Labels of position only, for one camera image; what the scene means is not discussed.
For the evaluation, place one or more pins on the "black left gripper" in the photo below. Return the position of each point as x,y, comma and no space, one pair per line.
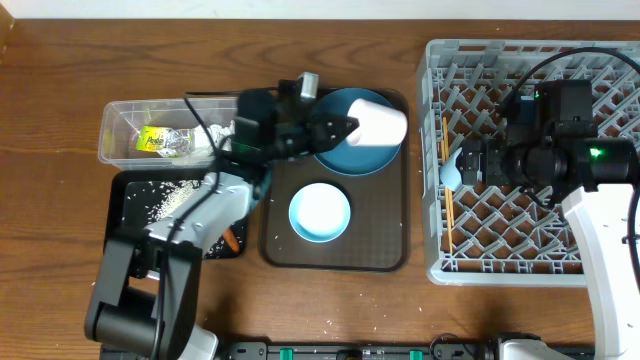
324,130

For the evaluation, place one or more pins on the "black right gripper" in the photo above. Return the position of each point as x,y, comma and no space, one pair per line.
493,151

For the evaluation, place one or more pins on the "light blue cup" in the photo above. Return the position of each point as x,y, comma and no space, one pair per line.
450,175

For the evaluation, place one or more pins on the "dark blue plate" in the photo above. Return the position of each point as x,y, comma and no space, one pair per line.
346,159

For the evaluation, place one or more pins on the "pink cup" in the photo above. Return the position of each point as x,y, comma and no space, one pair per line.
379,126

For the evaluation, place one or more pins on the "light blue bowl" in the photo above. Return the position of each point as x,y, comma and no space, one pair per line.
319,212

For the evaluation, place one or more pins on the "white tissue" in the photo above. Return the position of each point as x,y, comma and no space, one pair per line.
202,140

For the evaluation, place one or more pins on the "orange carrot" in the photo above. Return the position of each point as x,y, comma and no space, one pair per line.
231,240

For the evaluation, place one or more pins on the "yellow green snack wrapper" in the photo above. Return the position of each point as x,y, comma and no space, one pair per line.
165,141

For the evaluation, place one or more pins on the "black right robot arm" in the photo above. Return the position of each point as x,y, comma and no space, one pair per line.
552,141

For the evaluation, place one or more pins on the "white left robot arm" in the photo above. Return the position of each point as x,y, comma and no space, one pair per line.
145,296

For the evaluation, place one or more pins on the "grey dishwasher rack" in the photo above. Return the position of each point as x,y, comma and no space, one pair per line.
500,237

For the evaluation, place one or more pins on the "wooden chopstick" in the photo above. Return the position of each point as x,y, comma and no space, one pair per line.
449,232
445,156

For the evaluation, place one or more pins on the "brown serving tray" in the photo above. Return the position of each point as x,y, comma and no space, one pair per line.
376,237

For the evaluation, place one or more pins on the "clear plastic bin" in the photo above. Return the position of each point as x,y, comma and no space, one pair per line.
123,120

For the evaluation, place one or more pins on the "spilled white rice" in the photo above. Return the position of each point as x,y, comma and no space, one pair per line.
149,201

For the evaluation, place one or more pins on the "black tray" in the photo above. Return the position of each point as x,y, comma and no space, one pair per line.
122,179

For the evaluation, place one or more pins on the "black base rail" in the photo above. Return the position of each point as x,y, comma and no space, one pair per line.
263,351

